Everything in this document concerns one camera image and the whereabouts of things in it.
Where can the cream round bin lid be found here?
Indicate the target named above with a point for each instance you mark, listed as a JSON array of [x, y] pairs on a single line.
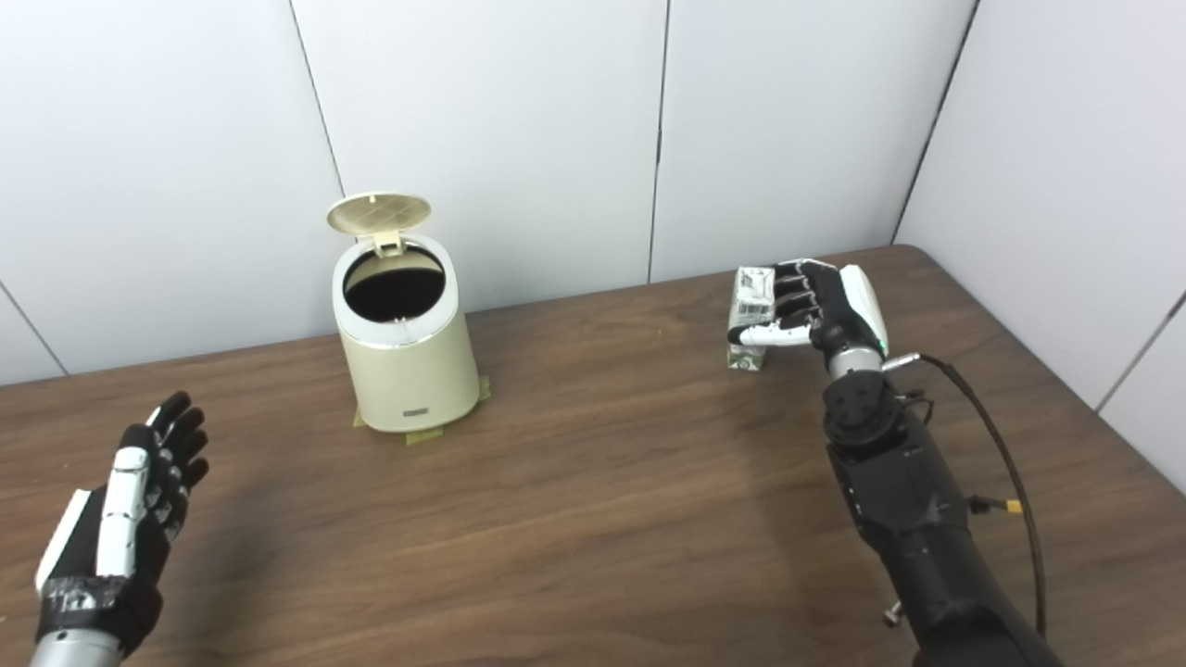
[[380, 213]]

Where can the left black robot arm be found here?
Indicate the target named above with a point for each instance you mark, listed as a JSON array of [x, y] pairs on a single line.
[[69, 653]]

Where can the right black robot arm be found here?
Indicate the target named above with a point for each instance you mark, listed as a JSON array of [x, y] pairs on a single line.
[[908, 500]]

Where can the white green milk carton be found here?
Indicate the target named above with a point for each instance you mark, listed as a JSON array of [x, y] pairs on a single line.
[[749, 296]]

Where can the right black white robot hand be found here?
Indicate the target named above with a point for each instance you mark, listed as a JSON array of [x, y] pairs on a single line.
[[848, 310]]

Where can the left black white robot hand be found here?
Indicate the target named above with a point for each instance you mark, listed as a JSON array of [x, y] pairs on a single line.
[[120, 528]]

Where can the yellow connector plug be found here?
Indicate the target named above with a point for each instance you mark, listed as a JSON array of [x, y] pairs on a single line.
[[1013, 507]]

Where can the cream-colored bin body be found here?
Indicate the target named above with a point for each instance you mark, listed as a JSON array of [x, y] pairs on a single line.
[[412, 380]]

